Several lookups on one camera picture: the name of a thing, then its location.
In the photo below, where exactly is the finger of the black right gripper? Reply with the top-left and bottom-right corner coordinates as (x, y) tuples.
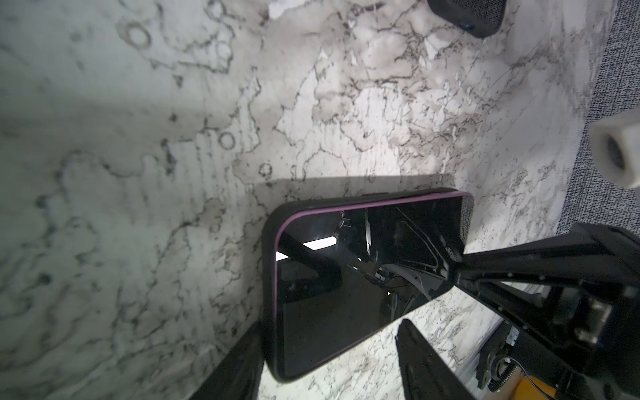
(452, 223), (639, 288)
(457, 280), (560, 348)

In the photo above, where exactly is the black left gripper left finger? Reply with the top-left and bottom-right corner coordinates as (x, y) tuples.
(190, 323), (264, 400)

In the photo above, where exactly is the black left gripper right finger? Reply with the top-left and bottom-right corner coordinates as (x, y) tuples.
(395, 319), (474, 400)

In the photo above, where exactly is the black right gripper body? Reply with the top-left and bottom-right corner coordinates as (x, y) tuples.
(477, 283), (639, 399)

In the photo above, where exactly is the black phone case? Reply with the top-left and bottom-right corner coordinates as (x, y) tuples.
(261, 187), (475, 384)

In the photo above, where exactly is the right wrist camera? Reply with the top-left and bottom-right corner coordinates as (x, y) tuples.
(588, 108), (639, 189)

